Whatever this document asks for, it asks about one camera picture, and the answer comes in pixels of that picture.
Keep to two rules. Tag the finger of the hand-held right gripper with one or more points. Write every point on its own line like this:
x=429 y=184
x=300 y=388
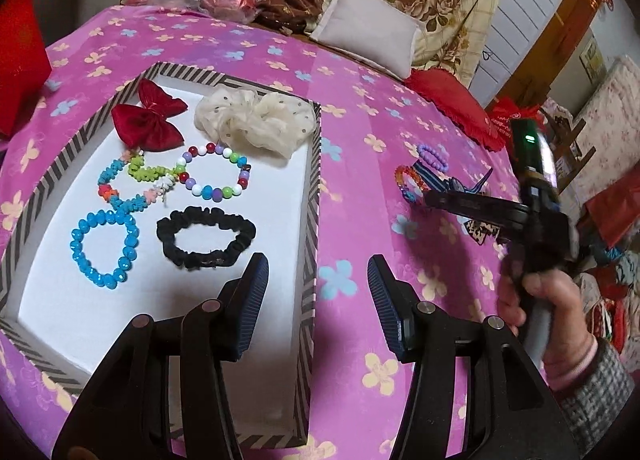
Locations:
x=470 y=202

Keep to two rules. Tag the red shopping bag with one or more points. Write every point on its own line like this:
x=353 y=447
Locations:
x=515 y=115

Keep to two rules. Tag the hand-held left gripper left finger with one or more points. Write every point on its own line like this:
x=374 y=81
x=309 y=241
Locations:
x=245 y=305

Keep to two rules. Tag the leopard print hair bow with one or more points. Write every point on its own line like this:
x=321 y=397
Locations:
x=480 y=232

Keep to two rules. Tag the floral mattress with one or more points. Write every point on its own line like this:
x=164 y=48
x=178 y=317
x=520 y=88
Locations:
x=612 y=110

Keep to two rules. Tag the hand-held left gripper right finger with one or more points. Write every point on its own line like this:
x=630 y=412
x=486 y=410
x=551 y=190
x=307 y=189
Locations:
x=387 y=300

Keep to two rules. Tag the red box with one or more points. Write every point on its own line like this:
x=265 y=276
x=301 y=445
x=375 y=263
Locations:
x=20 y=60

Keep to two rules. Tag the red satin bow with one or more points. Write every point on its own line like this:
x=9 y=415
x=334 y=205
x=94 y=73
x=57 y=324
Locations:
x=147 y=118

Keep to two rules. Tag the black scrunchie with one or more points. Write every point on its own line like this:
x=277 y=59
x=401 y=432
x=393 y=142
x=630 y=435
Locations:
x=207 y=237

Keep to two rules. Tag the person's right forearm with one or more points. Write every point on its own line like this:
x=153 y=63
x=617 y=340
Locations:
x=595 y=400

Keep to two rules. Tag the striped cardboard box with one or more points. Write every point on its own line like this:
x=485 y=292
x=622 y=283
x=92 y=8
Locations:
x=165 y=250

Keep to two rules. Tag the pink floral bed sheet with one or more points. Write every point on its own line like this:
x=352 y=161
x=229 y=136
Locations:
x=380 y=140

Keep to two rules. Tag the white pillow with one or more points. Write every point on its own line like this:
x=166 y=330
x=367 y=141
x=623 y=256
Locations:
x=370 y=30

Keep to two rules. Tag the red frilled cushion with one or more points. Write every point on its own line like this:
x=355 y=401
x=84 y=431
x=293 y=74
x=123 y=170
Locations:
x=450 y=100

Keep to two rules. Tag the cream dotted scrunchie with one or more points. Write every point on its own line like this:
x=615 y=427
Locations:
x=255 y=123

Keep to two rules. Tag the person's right hand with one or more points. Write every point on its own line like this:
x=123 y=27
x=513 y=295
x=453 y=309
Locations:
x=560 y=310

